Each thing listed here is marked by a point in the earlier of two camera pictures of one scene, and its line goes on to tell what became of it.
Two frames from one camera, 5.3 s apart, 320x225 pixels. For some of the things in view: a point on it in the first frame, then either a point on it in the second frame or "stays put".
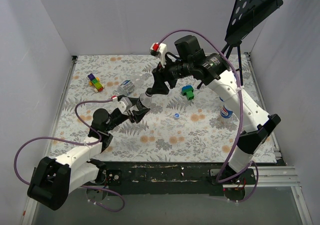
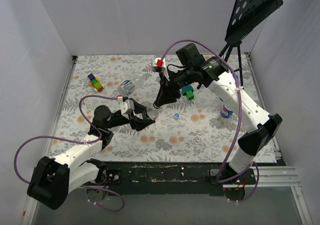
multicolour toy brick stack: (95, 82) stays put
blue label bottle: (224, 112) stays put
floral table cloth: (191, 122) stays put
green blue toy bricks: (187, 90) stays put
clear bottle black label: (146, 100) to (153, 113)
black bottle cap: (149, 92) to (156, 107)
